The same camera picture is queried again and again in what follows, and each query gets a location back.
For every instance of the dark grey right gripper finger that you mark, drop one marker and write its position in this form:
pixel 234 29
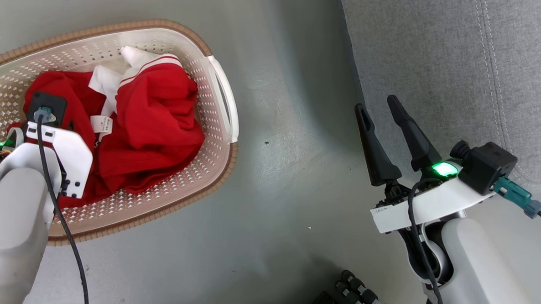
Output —
pixel 375 152
pixel 415 140

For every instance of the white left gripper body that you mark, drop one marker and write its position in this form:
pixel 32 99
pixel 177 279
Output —
pixel 74 157

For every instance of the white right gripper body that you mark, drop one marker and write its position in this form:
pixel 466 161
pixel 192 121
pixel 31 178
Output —
pixel 442 200

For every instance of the red garment white striped trim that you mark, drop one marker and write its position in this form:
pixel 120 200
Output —
pixel 153 119

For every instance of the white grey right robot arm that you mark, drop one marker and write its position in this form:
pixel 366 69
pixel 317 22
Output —
pixel 484 280

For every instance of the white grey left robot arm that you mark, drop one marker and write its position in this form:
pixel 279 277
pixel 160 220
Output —
pixel 6 232

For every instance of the white perforated basket brown rim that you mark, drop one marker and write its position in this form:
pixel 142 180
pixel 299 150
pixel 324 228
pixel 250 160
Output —
pixel 173 175

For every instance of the grey fabric sofa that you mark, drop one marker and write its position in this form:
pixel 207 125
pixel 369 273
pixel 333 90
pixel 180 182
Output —
pixel 461 64

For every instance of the black roller wheel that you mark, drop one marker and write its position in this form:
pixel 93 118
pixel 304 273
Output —
pixel 360 293

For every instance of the teal left camera connector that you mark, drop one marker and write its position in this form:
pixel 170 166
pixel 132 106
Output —
pixel 45 114

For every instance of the teal camera connector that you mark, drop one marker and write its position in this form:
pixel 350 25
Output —
pixel 515 193
pixel 45 114

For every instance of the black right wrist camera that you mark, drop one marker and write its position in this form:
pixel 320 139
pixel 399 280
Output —
pixel 489 166

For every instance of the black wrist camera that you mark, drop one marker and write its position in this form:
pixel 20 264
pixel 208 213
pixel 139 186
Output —
pixel 489 166
pixel 56 101

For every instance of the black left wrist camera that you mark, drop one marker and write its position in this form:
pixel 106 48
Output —
pixel 56 101

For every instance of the teal right camera connector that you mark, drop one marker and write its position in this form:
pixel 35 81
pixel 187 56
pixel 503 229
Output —
pixel 515 193

